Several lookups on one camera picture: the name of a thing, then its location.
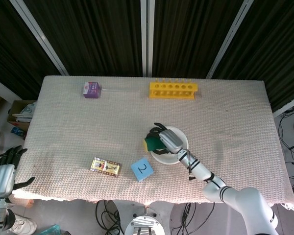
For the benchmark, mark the purple carton box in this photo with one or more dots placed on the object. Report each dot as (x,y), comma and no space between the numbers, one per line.
(91,90)

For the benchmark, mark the slanted aluminium post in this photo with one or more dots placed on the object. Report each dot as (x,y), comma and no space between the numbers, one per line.
(39,36)
(229,39)

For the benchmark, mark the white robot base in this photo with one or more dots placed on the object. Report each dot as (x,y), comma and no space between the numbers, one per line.
(144,224)

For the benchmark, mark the black curtain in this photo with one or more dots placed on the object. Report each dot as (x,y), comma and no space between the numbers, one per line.
(93,36)
(9,49)
(272,49)
(186,36)

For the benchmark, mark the cardboard box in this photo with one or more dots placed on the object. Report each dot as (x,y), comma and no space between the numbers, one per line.
(16,109)

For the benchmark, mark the teal plastic item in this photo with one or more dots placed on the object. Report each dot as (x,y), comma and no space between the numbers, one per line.
(50,230)

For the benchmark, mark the green yellow sponge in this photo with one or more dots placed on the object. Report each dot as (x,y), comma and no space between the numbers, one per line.
(154,144)

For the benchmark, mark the white plate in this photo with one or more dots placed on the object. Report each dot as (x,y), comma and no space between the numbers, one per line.
(166,159)

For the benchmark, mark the yellow test tube rack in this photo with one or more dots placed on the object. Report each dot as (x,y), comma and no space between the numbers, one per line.
(172,88)

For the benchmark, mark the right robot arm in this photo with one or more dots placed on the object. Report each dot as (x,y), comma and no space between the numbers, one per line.
(245,200)

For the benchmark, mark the blue cube with number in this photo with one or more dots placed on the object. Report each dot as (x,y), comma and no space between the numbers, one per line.
(142,169)

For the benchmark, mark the blue packet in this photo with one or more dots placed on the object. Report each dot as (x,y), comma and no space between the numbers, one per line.
(17,131)

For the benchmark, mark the upright aluminium post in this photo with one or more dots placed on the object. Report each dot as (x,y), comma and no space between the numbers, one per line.
(147,36)

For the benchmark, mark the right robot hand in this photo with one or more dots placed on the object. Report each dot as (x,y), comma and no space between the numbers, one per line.
(172,140)

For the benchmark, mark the gold snack packet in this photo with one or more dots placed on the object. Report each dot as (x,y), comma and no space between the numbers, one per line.
(105,167)

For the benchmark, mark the white waffle table cloth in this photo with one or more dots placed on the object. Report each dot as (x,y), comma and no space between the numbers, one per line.
(88,127)

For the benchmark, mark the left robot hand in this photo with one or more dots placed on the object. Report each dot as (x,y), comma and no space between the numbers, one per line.
(0,180)

